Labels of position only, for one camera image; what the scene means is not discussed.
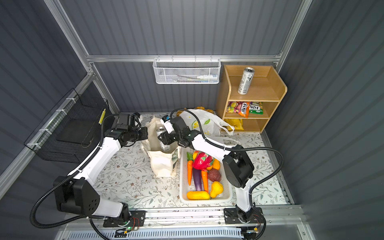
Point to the yellow snack bag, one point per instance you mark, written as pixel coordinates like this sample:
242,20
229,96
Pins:
236,123

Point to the green candy bag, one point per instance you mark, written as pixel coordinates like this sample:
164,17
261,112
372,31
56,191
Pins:
256,108

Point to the left orange carrot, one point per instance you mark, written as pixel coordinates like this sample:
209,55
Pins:
190,167

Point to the pink dragon fruit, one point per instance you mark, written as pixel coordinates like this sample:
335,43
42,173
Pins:
203,161

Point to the cream canvas tote bag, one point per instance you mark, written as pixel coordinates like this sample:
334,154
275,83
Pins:
163,158

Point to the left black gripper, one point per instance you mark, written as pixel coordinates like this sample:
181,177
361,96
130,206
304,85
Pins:
144,132

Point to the silver drink can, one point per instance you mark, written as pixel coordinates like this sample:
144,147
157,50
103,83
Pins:
246,80
160,130

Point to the black wire wall basket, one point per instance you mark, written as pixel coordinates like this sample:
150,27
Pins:
72,131

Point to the dark red passion fruit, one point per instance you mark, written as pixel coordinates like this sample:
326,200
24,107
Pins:
214,175

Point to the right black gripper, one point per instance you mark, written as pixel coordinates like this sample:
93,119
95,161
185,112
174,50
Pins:
166,139

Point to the white plastic produce basket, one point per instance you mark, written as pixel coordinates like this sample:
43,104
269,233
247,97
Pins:
226,196

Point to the orange pink candy bag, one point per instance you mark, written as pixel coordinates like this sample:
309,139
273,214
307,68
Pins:
241,108

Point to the yellow pear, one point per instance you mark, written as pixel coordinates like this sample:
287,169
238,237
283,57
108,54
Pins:
216,189

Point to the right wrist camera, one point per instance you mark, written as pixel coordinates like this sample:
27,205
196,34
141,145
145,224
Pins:
166,121

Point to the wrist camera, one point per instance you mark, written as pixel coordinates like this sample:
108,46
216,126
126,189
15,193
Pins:
166,121
128,122

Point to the toothpaste tube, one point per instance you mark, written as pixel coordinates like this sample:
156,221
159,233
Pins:
201,78

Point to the white wire wall basket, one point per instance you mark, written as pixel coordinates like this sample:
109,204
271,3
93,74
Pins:
167,72

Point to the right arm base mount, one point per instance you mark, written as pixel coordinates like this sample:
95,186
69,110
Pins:
237,216

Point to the purple eggplant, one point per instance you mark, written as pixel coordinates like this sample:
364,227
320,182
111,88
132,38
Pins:
197,177

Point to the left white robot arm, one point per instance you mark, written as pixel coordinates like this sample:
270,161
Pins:
78,196

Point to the white lemon-print plastic bag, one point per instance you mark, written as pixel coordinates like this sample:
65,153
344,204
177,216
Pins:
212,125

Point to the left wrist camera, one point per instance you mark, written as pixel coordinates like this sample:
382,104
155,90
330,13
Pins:
128,122

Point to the wooden shelf unit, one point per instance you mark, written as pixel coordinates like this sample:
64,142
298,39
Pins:
267,88

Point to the yellow corn cob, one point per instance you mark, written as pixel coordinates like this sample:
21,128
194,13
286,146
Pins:
198,195

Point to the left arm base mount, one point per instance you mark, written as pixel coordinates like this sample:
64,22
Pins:
134,219

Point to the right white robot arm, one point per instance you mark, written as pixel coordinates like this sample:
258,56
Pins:
235,160

